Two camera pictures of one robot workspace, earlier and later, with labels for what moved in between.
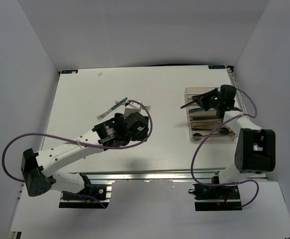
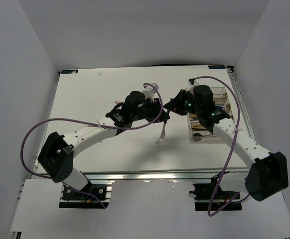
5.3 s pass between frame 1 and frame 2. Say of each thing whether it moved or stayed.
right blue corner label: stayed
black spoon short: stayed
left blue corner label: stayed
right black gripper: moved
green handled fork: moved
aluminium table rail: stayed
